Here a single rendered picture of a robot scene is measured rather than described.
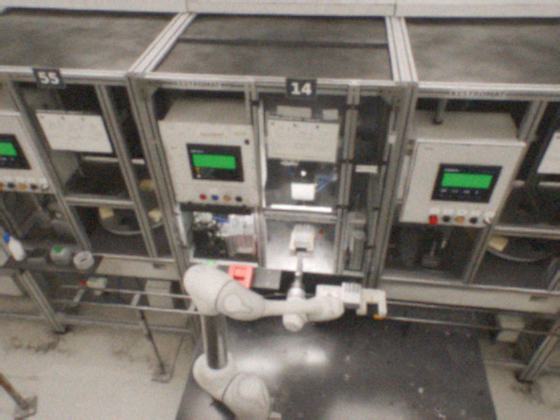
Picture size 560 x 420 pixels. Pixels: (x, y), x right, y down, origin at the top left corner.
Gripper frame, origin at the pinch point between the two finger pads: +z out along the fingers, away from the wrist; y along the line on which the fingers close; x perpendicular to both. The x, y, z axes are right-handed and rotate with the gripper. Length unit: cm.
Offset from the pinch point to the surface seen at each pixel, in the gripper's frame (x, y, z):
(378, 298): -42.8, -13.9, -8.7
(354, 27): -20, 100, 71
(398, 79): -37, 102, 9
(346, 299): -25.5, -8.2, -15.7
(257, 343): 20.3, -32.8, -31.4
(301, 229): 1.5, 2.5, 23.0
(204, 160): 44, 65, 0
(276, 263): 14.3, -9.9, 6.6
